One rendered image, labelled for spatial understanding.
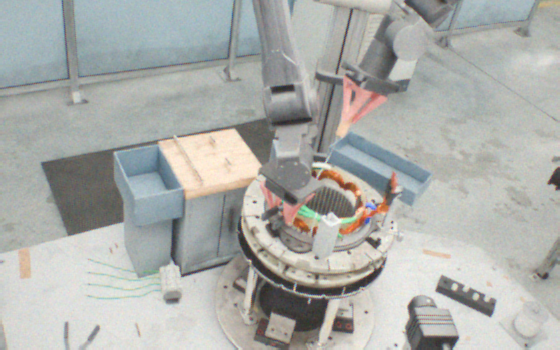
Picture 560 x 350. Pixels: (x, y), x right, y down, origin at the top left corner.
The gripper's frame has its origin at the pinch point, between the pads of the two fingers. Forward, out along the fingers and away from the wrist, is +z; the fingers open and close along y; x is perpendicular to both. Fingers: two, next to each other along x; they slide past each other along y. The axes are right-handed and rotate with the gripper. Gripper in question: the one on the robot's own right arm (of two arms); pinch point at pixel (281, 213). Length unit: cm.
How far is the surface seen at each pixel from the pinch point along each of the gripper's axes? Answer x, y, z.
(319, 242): 3.2, 7.6, 3.7
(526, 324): 49, 45, 33
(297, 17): 208, -155, 72
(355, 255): 9.2, 12.9, 7.1
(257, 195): 6.8, -11.4, 7.4
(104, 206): 45, -125, 117
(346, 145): 47, -15, 14
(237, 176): 10.7, -20.8, 10.5
